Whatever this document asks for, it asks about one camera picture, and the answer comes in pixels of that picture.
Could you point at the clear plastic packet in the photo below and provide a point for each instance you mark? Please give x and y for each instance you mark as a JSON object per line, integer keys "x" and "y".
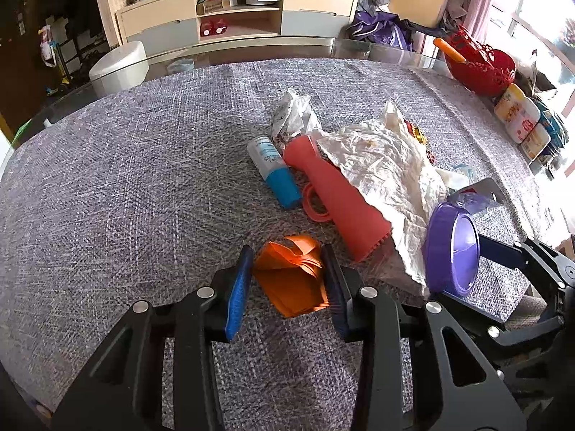
{"x": 476, "y": 193}

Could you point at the red bottle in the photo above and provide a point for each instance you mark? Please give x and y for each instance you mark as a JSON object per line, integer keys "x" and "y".
{"x": 220, "y": 27}
{"x": 206, "y": 29}

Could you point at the orange paper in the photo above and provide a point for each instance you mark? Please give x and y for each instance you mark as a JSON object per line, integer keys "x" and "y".
{"x": 292, "y": 287}

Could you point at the kids scooter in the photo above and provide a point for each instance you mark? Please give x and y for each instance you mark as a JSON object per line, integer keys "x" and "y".
{"x": 56, "y": 58}

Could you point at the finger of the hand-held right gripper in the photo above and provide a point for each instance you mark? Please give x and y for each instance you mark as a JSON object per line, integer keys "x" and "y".
{"x": 498, "y": 251}
{"x": 462, "y": 307}

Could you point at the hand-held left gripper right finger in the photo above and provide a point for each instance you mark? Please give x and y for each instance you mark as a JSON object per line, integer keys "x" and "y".
{"x": 334, "y": 287}

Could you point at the blue packet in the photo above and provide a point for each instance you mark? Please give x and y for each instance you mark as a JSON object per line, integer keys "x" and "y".
{"x": 555, "y": 130}

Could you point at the red silicone brush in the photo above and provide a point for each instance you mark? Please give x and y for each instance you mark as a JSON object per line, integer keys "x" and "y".
{"x": 337, "y": 202}

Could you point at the small cardboard box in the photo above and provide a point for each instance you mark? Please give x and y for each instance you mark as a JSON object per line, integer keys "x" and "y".
{"x": 213, "y": 6}

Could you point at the purple round lid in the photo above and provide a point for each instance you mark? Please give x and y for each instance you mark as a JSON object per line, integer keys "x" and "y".
{"x": 449, "y": 251}

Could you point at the beige grey TV cabinet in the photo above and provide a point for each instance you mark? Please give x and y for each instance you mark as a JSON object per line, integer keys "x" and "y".
{"x": 157, "y": 18}

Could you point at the red plastic basket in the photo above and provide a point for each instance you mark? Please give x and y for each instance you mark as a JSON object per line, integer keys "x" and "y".
{"x": 480, "y": 72}

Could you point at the large crumpled white paper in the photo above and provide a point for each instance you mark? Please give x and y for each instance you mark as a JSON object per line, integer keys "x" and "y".
{"x": 391, "y": 166}

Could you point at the grey woven tablecloth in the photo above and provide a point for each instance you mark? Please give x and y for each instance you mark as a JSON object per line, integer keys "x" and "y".
{"x": 134, "y": 188}

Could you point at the window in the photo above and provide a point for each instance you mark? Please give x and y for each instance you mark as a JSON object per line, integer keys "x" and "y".
{"x": 539, "y": 9}

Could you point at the white rice cooker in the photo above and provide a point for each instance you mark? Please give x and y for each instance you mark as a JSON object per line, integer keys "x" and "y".
{"x": 119, "y": 67}

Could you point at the blue and white bottle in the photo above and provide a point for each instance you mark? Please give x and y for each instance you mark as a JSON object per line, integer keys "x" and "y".
{"x": 276, "y": 170}

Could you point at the beige woven screen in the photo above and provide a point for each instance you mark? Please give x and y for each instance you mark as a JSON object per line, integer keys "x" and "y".
{"x": 108, "y": 0}

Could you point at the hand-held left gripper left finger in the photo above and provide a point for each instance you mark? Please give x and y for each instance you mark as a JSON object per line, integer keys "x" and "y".
{"x": 238, "y": 296}

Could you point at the white wrapper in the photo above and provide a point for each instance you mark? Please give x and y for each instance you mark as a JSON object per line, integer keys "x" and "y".
{"x": 292, "y": 114}

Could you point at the purple cloth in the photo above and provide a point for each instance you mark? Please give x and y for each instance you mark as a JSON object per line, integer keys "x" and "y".
{"x": 382, "y": 29}

